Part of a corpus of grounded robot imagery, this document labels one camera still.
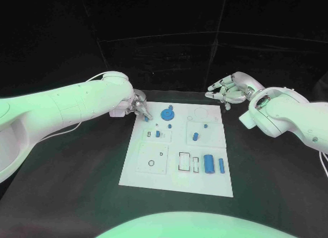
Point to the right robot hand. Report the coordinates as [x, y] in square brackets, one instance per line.
[238, 89]

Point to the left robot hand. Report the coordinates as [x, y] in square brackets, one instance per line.
[140, 104]

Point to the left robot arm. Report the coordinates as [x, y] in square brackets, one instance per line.
[58, 104]

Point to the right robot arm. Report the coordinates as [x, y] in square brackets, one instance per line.
[294, 119]

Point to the white task board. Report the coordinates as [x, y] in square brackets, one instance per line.
[176, 148]

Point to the blue gear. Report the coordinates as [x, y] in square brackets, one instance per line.
[166, 113]

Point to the blue block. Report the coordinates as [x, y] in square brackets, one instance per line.
[156, 133]

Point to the thick blue cylinder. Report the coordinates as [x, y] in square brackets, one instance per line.
[208, 164]

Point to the thin blue cylinder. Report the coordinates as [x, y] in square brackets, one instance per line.
[221, 166]

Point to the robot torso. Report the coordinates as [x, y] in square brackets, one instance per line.
[195, 226]

